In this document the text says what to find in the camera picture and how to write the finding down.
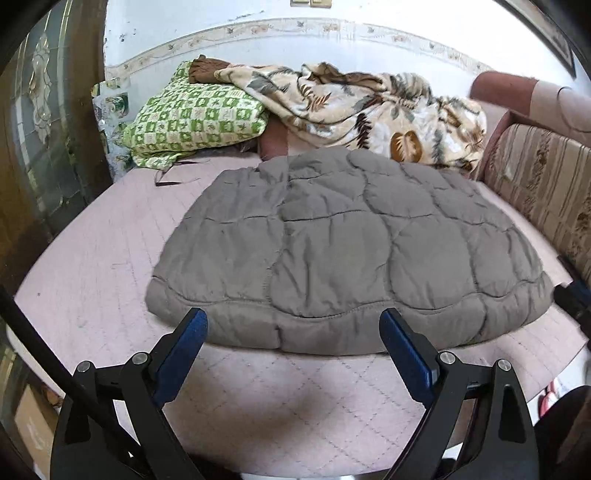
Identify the green checkered pillow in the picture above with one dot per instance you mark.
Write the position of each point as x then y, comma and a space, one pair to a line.
194, 120

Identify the leaf print fleece blanket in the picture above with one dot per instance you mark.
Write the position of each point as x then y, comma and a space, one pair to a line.
369, 106

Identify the red slipper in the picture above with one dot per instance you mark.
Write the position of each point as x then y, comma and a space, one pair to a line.
549, 397

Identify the thin frame eyeglasses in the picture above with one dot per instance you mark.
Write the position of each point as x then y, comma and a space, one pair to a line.
166, 183

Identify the pink quilted bed mat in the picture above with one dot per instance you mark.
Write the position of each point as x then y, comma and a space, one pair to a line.
92, 286

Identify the wooden door with glass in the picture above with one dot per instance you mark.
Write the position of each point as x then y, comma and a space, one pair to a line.
41, 138

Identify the gold wall switch plate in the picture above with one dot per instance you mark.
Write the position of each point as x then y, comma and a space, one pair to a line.
301, 2
322, 3

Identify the person's leg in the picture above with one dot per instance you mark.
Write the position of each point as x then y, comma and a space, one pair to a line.
563, 438

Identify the framed wall picture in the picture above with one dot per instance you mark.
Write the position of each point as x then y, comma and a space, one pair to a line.
561, 46

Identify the brown cloth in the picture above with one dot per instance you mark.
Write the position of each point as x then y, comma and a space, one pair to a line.
207, 69

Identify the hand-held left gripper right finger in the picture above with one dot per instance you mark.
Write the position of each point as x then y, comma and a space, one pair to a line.
408, 355

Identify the olive quilted jacket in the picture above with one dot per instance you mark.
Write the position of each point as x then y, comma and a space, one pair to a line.
351, 249

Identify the cardboard box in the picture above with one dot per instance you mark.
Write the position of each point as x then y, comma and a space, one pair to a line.
32, 424

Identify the black phone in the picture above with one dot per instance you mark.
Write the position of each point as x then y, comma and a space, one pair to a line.
575, 300

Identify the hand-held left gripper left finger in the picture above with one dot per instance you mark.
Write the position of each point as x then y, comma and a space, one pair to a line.
182, 355

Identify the clear printed plastic bag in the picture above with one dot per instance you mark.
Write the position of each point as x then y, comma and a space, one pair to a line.
113, 120

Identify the striped floral sofa cushion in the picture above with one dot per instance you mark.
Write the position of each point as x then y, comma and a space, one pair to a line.
540, 184

